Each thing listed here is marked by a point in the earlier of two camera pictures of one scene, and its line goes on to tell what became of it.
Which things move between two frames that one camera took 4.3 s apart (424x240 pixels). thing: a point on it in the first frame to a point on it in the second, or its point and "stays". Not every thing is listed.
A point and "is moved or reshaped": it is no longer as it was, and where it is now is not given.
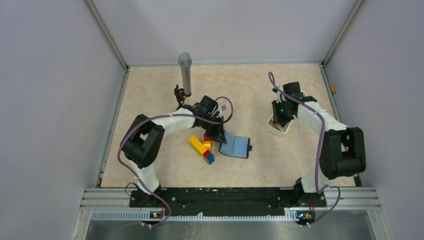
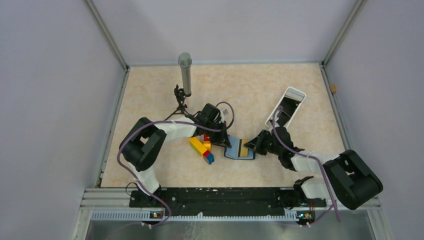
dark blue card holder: [235, 146] is moved or reshaped
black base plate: [228, 202] stays
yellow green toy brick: [197, 145] stays
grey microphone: [185, 61] stays
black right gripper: [278, 119] to [256, 144]
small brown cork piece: [333, 88] stays
